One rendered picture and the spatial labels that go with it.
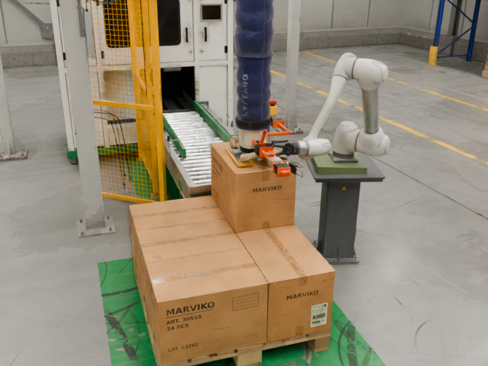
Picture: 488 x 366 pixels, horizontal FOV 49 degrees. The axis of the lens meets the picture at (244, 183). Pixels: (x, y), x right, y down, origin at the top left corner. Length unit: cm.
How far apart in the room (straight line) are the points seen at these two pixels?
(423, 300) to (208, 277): 163
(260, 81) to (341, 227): 138
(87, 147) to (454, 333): 298
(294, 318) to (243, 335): 30
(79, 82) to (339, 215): 219
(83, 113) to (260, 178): 168
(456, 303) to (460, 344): 43
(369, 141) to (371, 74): 55
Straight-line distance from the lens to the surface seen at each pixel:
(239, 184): 325
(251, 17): 320
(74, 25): 423
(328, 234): 408
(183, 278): 295
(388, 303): 382
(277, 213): 342
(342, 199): 397
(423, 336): 360
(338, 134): 385
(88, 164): 448
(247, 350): 313
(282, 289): 297
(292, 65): 699
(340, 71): 345
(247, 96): 328
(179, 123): 567
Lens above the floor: 215
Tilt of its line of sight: 23 degrees down
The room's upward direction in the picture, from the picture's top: 1 degrees clockwise
